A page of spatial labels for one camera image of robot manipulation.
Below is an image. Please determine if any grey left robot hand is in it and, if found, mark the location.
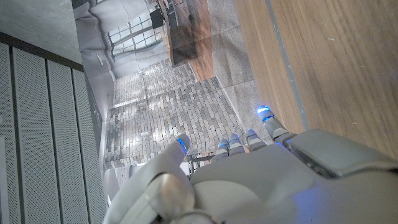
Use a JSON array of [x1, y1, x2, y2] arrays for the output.
[[102, 105, 398, 224]]

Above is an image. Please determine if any printed office backdrop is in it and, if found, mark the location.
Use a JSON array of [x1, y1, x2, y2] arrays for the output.
[[71, 0, 274, 203]]

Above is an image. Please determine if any white perforated cabinet panel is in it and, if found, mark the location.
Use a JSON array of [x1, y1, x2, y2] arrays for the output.
[[0, 30, 108, 224]]

